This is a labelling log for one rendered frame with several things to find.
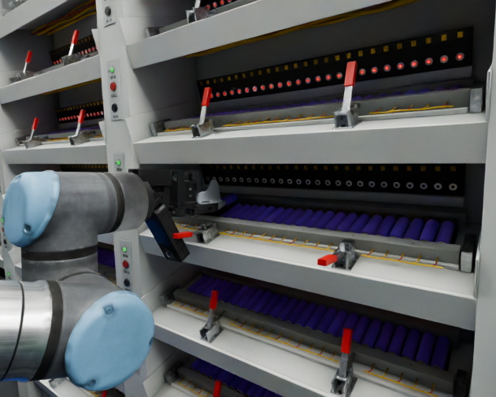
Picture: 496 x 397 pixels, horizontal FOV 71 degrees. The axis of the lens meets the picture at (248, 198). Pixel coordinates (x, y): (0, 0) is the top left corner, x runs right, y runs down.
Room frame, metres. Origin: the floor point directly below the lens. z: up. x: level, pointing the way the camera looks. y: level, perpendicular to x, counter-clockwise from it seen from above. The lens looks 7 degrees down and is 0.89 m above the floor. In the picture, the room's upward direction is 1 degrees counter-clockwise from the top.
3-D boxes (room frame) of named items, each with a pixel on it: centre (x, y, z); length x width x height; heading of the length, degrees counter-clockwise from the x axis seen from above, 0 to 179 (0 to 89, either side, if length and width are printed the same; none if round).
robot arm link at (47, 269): (0.44, 0.25, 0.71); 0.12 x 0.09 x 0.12; 43
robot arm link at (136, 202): (0.53, 0.20, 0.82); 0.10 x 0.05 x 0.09; 54
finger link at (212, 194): (0.67, 0.07, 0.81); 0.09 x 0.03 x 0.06; 139
